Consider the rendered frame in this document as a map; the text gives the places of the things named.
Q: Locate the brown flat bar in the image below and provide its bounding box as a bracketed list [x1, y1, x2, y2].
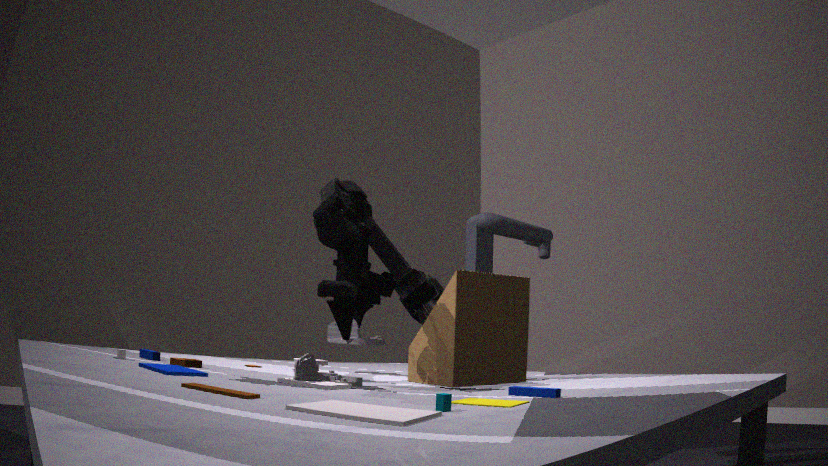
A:
[181, 383, 260, 399]

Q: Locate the blue flat plate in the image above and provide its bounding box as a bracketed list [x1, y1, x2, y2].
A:
[139, 363, 208, 377]

